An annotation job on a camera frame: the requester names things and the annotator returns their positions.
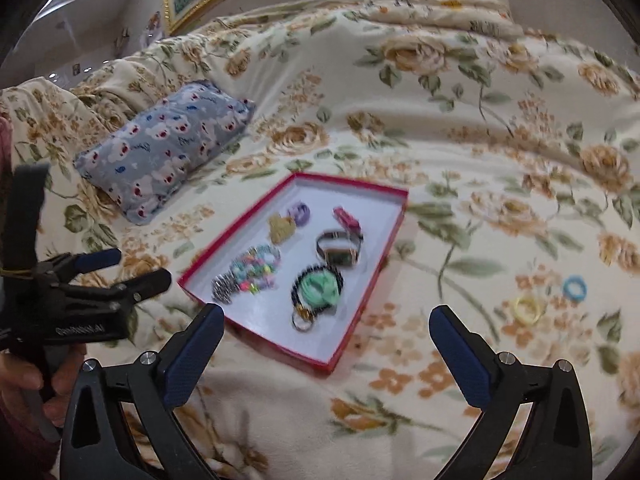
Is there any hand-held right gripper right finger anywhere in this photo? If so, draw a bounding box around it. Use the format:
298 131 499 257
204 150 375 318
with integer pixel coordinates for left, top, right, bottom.
428 305 594 480

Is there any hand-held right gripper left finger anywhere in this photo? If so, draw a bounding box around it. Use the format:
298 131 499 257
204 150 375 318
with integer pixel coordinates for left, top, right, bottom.
60 303 226 480

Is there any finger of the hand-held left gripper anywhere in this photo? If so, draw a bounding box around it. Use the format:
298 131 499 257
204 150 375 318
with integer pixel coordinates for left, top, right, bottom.
37 248 123 282
65 268 173 312

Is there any silver spring bracelet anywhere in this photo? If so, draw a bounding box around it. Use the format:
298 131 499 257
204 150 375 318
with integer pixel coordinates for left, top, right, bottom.
211 271 242 306

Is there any red jewelry tray box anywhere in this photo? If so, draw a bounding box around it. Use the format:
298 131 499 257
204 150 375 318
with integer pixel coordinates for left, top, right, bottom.
177 171 410 375

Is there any colorful bead bracelet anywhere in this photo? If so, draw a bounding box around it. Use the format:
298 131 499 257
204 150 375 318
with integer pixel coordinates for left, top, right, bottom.
229 244 282 295

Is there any black bead bracelet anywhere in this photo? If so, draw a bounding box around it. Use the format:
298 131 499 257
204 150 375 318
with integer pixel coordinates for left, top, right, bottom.
291 262 347 332

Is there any green scrunchie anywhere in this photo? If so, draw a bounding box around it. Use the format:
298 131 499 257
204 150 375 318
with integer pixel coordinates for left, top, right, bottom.
302 267 344 309

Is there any yellow hair clip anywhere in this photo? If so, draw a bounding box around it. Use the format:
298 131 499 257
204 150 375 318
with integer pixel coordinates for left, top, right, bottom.
268 214 297 247

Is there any silver metal wristwatch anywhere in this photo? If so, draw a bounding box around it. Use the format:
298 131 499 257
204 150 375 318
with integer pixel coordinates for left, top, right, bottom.
315 228 365 269

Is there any person's left forearm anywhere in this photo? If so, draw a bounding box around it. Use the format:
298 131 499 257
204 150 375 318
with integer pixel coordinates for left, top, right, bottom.
0 395 63 480

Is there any person's left hand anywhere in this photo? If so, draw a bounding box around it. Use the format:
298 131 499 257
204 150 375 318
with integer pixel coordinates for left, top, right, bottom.
0 343 87 422

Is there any blue printed pillow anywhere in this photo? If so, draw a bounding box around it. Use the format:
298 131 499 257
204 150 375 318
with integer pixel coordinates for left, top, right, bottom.
74 81 256 225

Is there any pink hair clip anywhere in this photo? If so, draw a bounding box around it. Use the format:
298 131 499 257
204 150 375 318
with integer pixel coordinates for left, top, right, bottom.
332 206 362 235

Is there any floral blanket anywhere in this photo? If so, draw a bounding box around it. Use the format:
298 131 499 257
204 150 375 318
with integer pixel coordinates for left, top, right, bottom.
0 10 640 480

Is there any folded floral quilt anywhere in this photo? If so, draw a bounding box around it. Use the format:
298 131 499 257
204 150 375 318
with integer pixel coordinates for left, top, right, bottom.
362 0 524 41

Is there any yellow hair tie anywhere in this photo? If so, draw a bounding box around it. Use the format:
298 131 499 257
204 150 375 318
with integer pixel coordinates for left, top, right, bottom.
512 294 547 325

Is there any blue hair tie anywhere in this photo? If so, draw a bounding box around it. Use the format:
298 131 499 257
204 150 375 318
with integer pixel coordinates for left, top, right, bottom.
561 275 589 304

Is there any purple hair tie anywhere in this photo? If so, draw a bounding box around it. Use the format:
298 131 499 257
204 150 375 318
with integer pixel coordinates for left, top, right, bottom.
286 201 312 227

